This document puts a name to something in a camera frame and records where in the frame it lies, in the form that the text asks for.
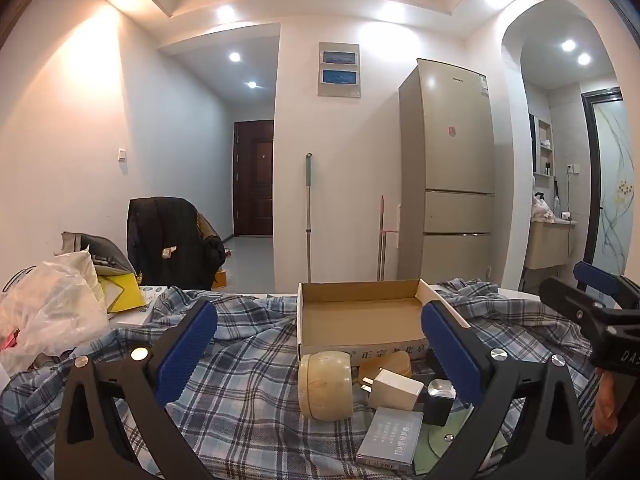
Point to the brown patterned cloth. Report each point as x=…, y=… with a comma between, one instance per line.
x=207, y=227

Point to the green disc card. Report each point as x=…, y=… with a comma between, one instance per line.
x=445, y=440

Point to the white plastic bag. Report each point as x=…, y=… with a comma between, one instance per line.
x=50, y=310

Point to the pink white cloth bundle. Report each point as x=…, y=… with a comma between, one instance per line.
x=543, y=210

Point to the black bottle silver cap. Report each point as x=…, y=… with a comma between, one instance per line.
x=439, y=402

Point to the wall niche shelf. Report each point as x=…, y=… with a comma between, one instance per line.
x=545, y=145

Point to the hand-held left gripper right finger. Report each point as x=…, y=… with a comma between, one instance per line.
x=452, y=355

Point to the white flat box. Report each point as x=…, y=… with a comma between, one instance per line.
x=150, y=297

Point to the shallow cardboard box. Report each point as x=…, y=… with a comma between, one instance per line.
x=360, y=310

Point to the brown entrance door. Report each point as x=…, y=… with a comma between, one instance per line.
x=252, y=185

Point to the wall electrical panel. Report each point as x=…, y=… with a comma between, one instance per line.
x=339, y=87

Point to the orange carton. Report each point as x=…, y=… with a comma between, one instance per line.
x=219, y=279

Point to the person's right hand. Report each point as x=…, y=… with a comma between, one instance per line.
x=606, y=400

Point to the small blue-grey carton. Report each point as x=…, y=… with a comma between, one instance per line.
x=390, y=435

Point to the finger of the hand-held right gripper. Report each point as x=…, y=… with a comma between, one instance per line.
x=562, y=294
x=595, y=276

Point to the orange plastic soap box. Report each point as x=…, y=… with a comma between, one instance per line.
x=400, y=362

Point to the beige vanity cabinet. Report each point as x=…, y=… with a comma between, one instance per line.
x=550, y=245

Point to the grey bag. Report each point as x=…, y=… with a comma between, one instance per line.
x=107, y=255

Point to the small beige tag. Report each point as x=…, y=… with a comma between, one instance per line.
x=169, y=252

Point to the blue plaid shirt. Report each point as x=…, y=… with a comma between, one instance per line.
x=250, y=410

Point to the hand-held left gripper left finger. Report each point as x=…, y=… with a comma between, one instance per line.
x=187, y=350

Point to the yellow carton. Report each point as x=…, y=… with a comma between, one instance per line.
x=122, y=292

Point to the frosted floral glass door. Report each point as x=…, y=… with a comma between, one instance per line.
x=612, y=185

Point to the white plug charger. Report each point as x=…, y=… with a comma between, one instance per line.
x=395, y=390

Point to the black jacket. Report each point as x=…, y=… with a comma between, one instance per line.
x=160, y=230

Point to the cream round jar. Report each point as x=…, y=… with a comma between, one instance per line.
x=325, y=385

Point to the beige refrigerator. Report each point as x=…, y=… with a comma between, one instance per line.
x=450, y=185

